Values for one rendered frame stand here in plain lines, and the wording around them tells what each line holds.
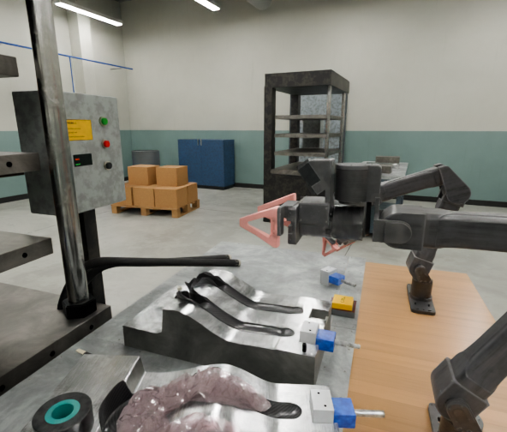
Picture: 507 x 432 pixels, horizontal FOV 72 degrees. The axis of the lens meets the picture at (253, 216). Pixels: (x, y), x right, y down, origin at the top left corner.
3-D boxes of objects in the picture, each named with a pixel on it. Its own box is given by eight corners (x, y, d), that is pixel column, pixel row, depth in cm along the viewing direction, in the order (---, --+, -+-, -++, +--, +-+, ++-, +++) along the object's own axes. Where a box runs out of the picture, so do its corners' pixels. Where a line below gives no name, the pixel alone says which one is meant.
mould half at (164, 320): (330, 330, 99) (332, 286, 96) (313, 393, 76) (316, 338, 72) (177, 301, 116) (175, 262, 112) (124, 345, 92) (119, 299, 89)
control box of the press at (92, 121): (151, 418, 168) (123, 97, 132) (106, 475, 141) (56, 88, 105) (114, 406, 175) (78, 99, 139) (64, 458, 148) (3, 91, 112)
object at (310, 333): (360, 351, 80) (361, 330, 78) (358, 364, 75) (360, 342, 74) (303, 339, 84) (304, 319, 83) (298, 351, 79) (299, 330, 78)
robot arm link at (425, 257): (405, 274, 113) (451, 180, 103) (402, 267, 119) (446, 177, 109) (425, 281, 112) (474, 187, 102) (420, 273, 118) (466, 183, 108)
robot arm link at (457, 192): (356, 192, 110) (463, 160, 100) (356, 187, 118) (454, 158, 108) (367, 228, 112) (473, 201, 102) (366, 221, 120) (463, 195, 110)
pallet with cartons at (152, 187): (199, 207, 614) (198, 165, 596) (177, 218, 538) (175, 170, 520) (140, 203, 648) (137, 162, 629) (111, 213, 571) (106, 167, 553)
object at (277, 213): (234, 205, 58) (289, 208, 55) (248, 197, 64) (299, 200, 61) (235, 244, 59) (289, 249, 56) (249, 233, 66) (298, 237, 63)
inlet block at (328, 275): (358, 291, 123) (360, 276, 122) (350, 295, 120) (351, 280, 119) (327, 279, 133) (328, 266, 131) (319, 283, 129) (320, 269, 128)
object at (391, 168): (402, 209, 594) (408, 155, 572) (397, 242, 427) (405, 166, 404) (360, 206, 622) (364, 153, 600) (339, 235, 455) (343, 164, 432)
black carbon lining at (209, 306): (305, 315, 94) (307, 282, 92) (291, 349, 79) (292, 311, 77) (192, 294, 106) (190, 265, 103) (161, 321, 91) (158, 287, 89)
